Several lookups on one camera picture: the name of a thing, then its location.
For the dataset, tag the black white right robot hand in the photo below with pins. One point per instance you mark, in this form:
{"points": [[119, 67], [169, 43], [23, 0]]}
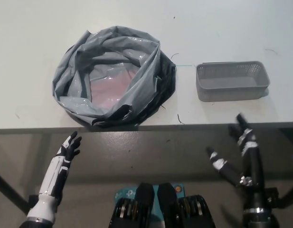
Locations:
{"points": [[252, 164]]}

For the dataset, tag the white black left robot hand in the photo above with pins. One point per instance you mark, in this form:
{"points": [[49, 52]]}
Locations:
{"points": [[54, 171]]}

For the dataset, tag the grey mesh rectangular container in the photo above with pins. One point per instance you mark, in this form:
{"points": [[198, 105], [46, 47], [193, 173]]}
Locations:
{"points": [[231, 82]]}

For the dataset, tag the grey black plastic bag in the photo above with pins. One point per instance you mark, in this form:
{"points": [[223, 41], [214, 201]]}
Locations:
{"points": [[139, 80]]}

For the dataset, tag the black metal table leg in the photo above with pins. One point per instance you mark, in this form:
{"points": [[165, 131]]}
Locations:
{"points": [[8, 190], [288, 192]]}

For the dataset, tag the teal TP-Link box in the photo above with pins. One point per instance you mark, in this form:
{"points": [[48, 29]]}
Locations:
{"points": [[121, 192]]}

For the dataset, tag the black robot body block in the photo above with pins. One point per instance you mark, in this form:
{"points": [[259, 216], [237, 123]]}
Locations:
{"points": [[132, 209], [184, 210]]}

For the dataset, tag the pink flat sheet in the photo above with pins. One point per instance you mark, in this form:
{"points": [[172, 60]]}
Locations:
{"points": [[108, 91]]}

